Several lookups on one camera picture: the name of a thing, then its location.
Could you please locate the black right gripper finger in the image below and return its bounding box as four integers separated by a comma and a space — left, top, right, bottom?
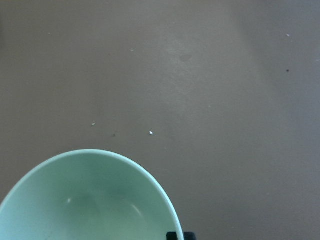
166, 232, 196, 240

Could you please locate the mint green bowl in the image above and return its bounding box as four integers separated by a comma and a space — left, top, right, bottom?
0, 149, 184, 240

